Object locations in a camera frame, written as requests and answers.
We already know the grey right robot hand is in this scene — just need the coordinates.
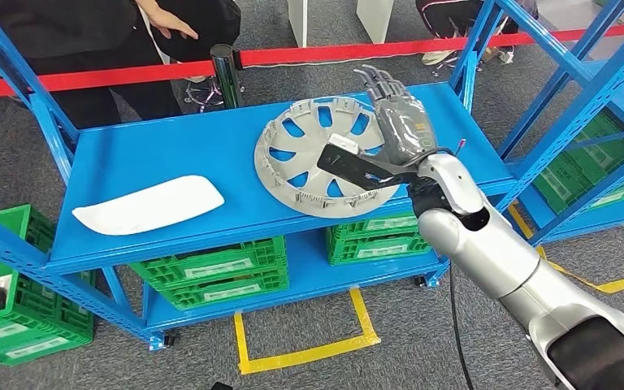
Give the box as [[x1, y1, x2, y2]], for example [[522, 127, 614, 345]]
[[353, 64, 439, 167]]

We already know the grey plastic wheel cover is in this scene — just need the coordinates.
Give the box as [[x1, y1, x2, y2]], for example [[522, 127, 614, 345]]
[[253, 95, 402, 219]]

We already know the chrome stool base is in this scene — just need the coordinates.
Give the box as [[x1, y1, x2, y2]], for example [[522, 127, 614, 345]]
[[184, 80, 245, 114], [432, 54, 483, 76]]

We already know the red barrier belt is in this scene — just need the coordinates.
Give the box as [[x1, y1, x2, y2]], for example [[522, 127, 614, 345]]
[[0, 58, 217, 99], [239, 21, 624, 68]]

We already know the white table leg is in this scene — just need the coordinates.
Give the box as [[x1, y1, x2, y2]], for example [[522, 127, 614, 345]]
[[356, 0, 395, 46], [288, 0, 309, 49]]

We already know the person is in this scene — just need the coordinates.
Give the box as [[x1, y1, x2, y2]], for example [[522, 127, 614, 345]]
[[0, 0, 200, 130], [153, 0, 242, 85], [415, 0, 540, 67]]

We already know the white curved plastic panel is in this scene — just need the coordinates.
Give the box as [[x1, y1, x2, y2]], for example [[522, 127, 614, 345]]
[[71, 175, 226, 236]]

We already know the green open plastic crate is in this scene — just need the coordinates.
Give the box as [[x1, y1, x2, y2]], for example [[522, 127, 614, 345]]
[[0, 204, 97, 367]]

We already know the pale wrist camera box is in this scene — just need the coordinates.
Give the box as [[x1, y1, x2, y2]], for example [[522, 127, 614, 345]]
[[326, 133, 361, 158]]

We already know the black camera bracket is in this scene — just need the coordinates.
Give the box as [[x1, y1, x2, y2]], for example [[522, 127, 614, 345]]
[[316, 143, 426, 193]]

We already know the black stanchion post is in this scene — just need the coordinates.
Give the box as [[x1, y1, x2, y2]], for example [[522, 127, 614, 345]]
[[210, 44, 244, 111]]

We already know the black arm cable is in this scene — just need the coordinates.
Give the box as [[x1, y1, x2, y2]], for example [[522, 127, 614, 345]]
[[448, 263, 475, 390]]

